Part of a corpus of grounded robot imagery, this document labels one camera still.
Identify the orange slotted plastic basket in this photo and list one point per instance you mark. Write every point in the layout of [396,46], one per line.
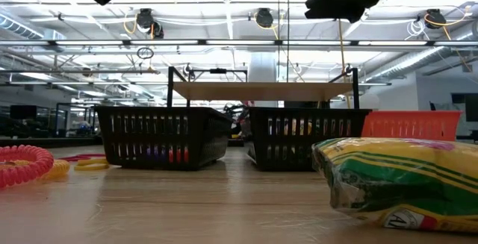
[411,124]

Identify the black slotted plastic basket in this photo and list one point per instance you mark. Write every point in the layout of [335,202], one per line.
[298,141]
[157,139]

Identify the long red rubber band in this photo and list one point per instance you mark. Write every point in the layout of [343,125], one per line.
[82,157]

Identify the yellow green crayon pack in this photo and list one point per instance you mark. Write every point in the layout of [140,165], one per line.
[392,177]
[297,125]

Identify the wooden shelf riser black legs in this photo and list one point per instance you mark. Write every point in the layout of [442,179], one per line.
[261,91]

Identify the long ceiling light bar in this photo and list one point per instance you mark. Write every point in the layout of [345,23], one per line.
[168,42]

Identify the black background monitor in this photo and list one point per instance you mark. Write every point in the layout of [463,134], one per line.
[22,111]

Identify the silver ventilation duct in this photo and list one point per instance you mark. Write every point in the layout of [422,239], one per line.
[411,63]
[18,27]

